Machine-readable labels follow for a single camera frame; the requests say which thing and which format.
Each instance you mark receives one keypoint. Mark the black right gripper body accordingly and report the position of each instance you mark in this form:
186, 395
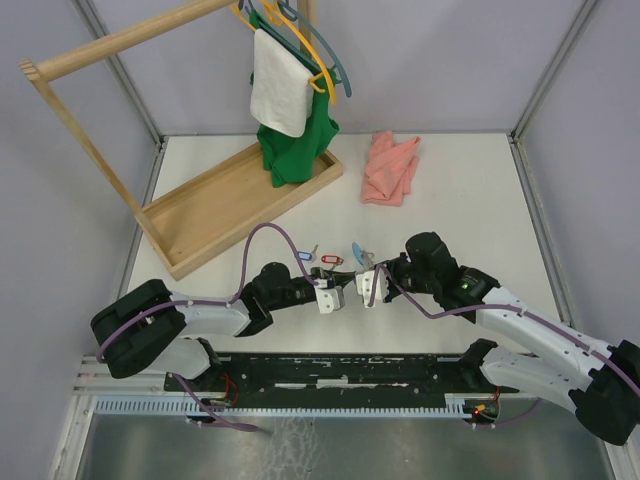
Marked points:
403, 272

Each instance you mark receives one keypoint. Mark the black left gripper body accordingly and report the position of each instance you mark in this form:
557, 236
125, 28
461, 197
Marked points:
320, 274

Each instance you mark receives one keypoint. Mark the key with red tag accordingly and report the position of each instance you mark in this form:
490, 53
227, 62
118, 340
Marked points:
331, 262

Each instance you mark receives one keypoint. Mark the key with blue window tag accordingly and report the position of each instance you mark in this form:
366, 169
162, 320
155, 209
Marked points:
308, 256

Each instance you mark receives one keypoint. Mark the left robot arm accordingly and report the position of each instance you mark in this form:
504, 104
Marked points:
155, 328

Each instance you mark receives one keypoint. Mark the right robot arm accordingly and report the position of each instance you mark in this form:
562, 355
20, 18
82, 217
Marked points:
592, 379

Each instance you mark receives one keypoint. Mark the pink cloth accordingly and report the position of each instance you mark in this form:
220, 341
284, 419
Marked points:
390, 169

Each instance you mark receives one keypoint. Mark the green shirt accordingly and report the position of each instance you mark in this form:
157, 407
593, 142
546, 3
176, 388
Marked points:
290, 160

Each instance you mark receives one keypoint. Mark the wooden clothes rack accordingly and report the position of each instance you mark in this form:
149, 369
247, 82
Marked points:
198, 218

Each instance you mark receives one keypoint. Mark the white towel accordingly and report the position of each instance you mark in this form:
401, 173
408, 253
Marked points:
282, 96

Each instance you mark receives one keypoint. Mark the grey-blue hanger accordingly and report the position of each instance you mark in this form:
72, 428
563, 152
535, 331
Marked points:
301, 17

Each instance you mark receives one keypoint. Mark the yellow hanger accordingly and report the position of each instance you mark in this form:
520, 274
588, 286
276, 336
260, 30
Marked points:
328, 72

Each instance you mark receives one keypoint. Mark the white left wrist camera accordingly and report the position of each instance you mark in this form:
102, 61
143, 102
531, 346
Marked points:
329, 300

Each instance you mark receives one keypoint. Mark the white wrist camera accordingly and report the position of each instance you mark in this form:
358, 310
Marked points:
329, 300
372, 286

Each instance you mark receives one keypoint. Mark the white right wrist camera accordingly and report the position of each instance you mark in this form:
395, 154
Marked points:
372, 286

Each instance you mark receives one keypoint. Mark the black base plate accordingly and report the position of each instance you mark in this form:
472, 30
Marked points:
340, 381

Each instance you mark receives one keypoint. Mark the aluminium frame rail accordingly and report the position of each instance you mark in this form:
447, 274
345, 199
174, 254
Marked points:
93, 22

